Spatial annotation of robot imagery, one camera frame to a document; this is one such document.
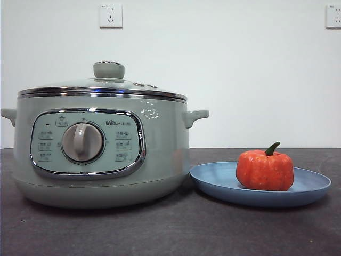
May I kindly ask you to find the glass lid with green knob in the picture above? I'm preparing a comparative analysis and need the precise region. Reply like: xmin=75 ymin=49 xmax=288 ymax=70
xmin=18 ymin=61 xmax=186 ymax=101

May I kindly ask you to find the orange pumpkin with green stem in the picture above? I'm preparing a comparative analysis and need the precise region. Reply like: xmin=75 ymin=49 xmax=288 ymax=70
xmin=236 ymin=141 xmax=295 ymax=192

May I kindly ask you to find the pale green electric steamer pot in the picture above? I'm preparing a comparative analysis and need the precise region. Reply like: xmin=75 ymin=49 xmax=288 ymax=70
xmin=0 ymin=92 xmax=210 ymax=209

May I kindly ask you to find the blue round plate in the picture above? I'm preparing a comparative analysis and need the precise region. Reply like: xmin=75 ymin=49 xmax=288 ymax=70
xmin=189 ymin=161 xmax=332 ymax=208

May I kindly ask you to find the white wall socket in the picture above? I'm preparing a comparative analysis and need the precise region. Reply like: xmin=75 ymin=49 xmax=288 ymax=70
xmin=325 ymin=4 xmax=341 ymax=29
xmin=100 ymin=4 xmax=124 ymax=29

